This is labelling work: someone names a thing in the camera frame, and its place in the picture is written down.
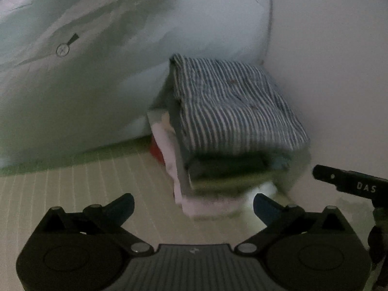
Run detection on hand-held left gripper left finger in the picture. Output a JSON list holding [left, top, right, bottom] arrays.
[[36, 193, 154, 256]]

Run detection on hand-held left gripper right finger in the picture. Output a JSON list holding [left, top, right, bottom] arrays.
[[235, 193, 353, 254]]

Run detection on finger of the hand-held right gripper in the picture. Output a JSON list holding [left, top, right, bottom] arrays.
[[312, 164, 388, 202]]

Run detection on blue plaid shirt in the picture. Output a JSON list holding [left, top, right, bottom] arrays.
[[169, 53, 310, 162]]

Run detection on cream folded garment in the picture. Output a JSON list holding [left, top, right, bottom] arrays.
[[190, 177, 274, 197]]

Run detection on green grid bed mat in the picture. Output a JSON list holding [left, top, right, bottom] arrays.
[[0, 133, 375, 291]]

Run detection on white folded garment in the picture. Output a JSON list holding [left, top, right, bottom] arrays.
[[181, 182, 278, 219]]

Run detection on grey teal folded garment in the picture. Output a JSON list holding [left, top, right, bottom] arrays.
[[186, 152, 294, 186]]

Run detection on red folded garment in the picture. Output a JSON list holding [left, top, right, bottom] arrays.
[[150, 136, 166, 162]]

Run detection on light blue printed quilt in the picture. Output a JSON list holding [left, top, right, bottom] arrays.
[[0, 0, 273, 170]]

